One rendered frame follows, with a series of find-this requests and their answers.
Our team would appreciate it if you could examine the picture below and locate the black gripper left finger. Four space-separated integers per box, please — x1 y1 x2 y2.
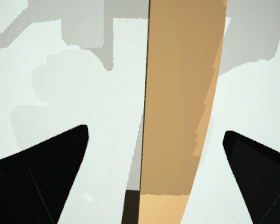
0 124 89 224

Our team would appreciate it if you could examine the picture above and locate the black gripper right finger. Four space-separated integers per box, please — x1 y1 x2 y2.
222 131 280 224

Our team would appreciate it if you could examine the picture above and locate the long tan wooden rail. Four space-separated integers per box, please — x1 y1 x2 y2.
137 0 227 224

